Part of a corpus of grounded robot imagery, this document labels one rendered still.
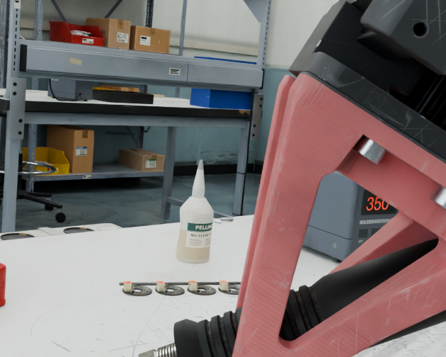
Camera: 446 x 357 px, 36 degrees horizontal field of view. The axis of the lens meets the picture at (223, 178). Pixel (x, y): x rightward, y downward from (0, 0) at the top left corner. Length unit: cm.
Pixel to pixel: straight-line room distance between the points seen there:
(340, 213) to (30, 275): 31
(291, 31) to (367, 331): 625
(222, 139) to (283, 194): 615
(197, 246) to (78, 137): 425
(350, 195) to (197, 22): 535
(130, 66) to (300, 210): 285
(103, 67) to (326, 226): 226
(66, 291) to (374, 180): 44
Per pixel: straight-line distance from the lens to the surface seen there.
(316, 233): 75
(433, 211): 17
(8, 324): 52
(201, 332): 19
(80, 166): 495
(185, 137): 602
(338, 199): 73
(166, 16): 581
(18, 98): 278
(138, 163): 525
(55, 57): 281
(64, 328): 51
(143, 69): 304
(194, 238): 68
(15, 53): 278
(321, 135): 15
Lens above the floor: 94
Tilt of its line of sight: 9 degrees down
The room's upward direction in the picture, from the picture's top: 5 degrees clockwise
